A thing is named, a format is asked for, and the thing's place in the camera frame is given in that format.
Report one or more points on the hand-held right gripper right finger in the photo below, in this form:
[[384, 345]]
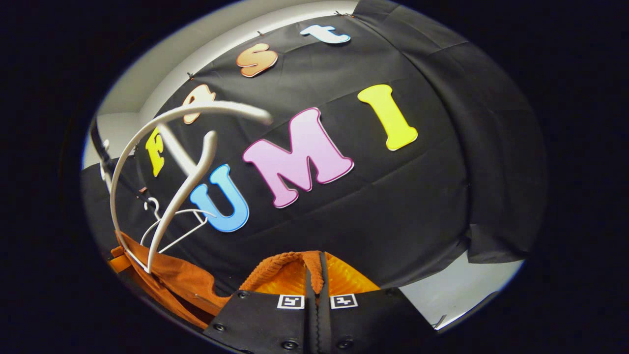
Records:
[[373, 319]]

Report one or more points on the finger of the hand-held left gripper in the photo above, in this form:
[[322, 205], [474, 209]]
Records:
[[119, 259]]

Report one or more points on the black clothes rack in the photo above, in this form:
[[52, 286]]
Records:
[[100, 147]]

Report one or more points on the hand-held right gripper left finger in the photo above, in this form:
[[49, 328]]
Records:
[[260, 319]]

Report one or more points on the white clothes hanger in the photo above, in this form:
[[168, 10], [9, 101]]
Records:
[[216, 106], [156, 212]]

